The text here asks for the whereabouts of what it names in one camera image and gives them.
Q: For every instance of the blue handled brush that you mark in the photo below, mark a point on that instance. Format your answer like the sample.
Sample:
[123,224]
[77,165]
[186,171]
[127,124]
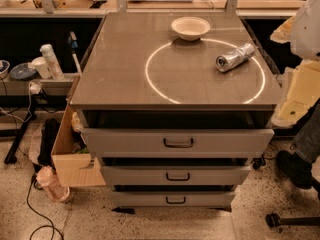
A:
[72,41]

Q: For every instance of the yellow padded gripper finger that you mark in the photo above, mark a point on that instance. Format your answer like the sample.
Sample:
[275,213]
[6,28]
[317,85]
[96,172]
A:
[300,94]

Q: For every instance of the black office chair base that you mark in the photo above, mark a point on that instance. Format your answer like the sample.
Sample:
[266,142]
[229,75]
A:
[274,220]

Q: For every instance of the white power adapter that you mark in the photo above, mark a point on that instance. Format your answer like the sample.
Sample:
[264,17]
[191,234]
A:
[35,88]

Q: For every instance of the grey drawer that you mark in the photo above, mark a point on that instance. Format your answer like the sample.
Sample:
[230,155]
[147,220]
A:
[177,143]
[167,175]
[215,199]

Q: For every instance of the blue plate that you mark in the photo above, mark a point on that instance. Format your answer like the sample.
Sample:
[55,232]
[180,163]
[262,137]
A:
[24,72]

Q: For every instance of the grey bottom drawer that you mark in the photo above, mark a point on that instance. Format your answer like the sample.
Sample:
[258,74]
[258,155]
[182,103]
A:
[215,199]

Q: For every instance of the white paper bowl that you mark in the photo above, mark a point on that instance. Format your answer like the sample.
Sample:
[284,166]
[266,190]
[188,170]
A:
[190,28]

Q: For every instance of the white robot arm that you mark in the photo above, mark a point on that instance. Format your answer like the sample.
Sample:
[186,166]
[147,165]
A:
[302,31]

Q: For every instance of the grey top drawer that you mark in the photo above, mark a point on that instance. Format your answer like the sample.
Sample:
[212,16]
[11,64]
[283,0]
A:
[177,143]

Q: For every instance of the white spray bottle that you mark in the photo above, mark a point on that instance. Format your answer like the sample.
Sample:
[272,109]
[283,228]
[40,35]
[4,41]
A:
[52,62]

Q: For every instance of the crushed silver can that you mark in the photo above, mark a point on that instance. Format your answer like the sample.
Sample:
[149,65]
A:
[234,58]

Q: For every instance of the white paper cup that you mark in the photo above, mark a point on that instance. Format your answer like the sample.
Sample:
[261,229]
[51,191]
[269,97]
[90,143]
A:
[41,66]

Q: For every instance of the small bowl at edge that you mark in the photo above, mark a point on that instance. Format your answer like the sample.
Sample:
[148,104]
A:
[4,67]

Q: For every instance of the black bag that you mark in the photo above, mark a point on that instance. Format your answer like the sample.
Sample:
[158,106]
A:
[49,132]

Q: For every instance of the cardboard box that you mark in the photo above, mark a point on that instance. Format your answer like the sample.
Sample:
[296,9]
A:
[73,169]

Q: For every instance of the grey drawer cabinet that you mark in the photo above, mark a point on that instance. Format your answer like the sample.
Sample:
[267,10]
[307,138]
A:
[142,75]

